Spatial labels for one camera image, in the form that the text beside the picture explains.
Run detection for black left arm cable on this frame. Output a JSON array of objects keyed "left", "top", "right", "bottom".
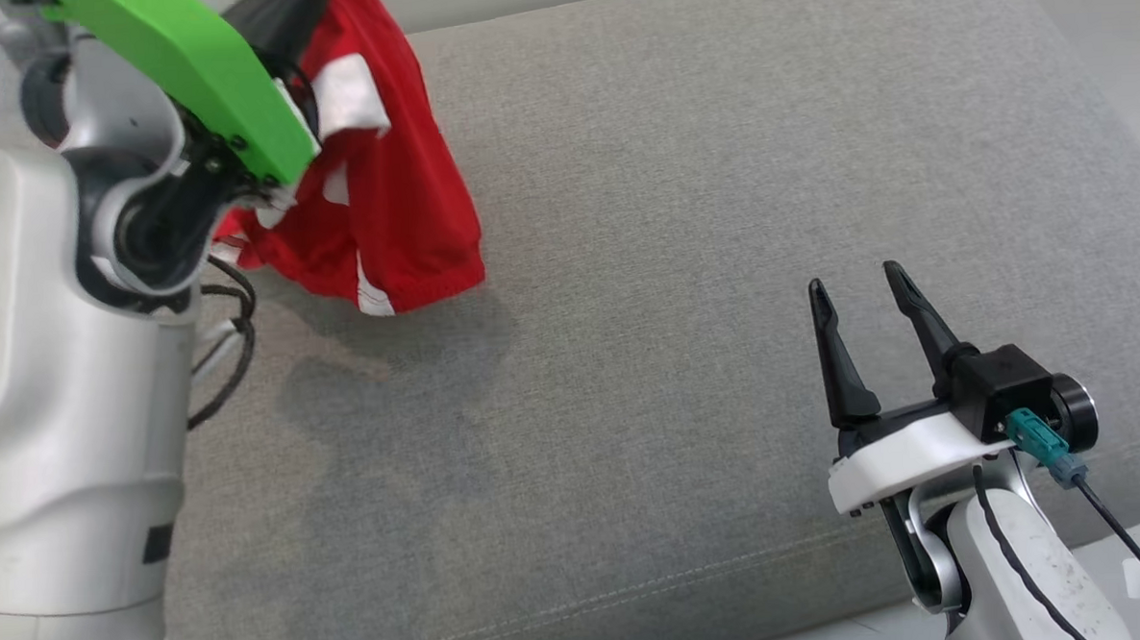
[{"left": 181, "top": 257, "right": 264, "bottom": 431}]

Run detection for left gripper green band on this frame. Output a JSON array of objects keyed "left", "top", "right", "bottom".
[{"left": 41, "top": 0, "right": 341, "bottom": 201}]

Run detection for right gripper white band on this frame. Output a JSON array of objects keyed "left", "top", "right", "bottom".
[{"left": 806, "top": 252, "right": 1104, "bottom": 520}]

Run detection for camera cable with teal plug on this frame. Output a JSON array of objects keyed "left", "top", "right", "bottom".
[{"left": 1004, "top": 404, "right": 1140, "bottom": 598}]

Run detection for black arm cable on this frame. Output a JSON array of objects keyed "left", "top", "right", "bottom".
[
  {"left": 181, "top": 257, "right": 264, "bottom": 431},
  {"left": 971, "top": 459, "right": 1090, "bottom": 640}
]

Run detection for red shorts with white stripes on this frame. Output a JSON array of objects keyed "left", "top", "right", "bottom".
[{"left": 200, "top": 0, "right": 489, "bottom": 325}]

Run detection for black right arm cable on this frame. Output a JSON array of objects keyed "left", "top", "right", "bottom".
[{"left": 971, "top": 459, "right": 1090, "bottom": 640}]

